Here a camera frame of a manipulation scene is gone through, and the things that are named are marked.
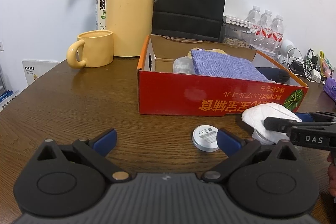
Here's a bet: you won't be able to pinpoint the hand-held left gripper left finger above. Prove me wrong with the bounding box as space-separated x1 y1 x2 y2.
33 128 131 183

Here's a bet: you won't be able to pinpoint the purple plastic bag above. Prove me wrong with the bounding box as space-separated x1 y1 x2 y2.
323 76 336 102

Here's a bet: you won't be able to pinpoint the yellow white plush toy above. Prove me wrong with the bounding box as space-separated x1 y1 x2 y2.
188 48 229 55

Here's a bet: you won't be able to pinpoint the white milk carton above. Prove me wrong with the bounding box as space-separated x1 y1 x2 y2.
95 0 112 30

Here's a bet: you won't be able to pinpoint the yellow ceramic mug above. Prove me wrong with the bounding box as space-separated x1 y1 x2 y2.
66 30 114 69

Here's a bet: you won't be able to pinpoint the water bottle with red label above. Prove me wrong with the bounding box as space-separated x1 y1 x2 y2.
270 14 285 43
259 9 273 39
245 6 261 30

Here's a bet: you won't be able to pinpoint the purple knitted cloth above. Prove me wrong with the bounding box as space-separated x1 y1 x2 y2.
190 49 269 82

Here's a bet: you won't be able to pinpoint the clear plastic jar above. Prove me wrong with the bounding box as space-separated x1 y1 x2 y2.
173 56 195 74

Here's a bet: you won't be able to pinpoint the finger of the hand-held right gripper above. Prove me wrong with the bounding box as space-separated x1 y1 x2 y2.
299 111 336 124
263 116 303 133

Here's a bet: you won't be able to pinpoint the yellow thermos jug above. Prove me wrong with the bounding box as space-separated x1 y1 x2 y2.
106 0 168 58

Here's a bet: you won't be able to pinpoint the white face mask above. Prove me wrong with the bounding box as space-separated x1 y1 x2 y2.
241 103 302 143

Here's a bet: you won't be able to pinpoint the round white grey device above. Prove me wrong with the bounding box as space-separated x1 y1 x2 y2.
192 125 219 153

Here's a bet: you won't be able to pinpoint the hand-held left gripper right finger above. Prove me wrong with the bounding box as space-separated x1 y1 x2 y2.
202 128 302 183

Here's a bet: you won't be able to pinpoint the clear container of seeds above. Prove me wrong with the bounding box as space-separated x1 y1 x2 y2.
222 22 254 48

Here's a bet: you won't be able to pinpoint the tangle of white cables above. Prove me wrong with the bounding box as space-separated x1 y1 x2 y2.
286 48 322 82

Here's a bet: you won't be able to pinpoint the colourful snack packets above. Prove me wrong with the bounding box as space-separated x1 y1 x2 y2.
319 51 333 78

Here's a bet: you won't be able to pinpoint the flat white box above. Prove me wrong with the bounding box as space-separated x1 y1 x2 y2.
223 15 252 28

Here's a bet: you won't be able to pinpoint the white panel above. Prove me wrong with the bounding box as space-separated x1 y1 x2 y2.
22 60 59 87

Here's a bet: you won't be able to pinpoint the black zip pouch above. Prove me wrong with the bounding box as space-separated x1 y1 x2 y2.
256 67 290 83

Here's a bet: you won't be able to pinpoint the red cardboard box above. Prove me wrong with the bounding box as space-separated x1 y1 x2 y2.
137 34 309 117

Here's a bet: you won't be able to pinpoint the person's right hand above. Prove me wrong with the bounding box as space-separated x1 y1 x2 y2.
327 153 336 197

